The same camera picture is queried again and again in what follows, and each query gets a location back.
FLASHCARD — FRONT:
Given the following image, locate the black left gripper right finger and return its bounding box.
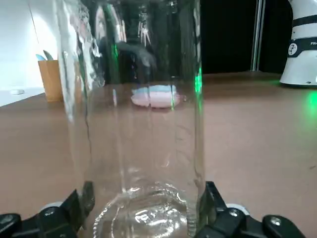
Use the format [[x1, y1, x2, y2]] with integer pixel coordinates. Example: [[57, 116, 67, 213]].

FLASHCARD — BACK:
[[195, 180, 308, 238]]

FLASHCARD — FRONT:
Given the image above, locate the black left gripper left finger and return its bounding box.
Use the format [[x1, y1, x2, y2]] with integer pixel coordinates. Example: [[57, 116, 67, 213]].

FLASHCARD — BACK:
[[0, 181, 96, 238]]

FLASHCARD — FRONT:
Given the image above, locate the pale pink plate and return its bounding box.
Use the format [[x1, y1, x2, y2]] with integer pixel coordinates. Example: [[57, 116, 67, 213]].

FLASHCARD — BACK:
[[130, 86, 185, 109]]

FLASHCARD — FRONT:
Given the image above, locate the light blue plate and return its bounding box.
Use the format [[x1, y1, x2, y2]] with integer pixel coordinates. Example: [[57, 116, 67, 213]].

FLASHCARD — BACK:
[[132, 85, 178, 96]]

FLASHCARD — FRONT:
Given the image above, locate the clear glass jar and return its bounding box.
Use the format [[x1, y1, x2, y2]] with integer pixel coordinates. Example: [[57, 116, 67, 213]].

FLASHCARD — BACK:
[[55, 0, 208, 238]]

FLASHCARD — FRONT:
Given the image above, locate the brown utensil cup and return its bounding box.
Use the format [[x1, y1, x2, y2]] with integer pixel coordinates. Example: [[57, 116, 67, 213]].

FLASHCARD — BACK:
[[38, 59, 64, 102]]

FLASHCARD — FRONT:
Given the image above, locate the silver frame post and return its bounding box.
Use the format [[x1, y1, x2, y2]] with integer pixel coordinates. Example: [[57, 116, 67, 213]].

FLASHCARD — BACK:
[[251, 0, 263, 72]]

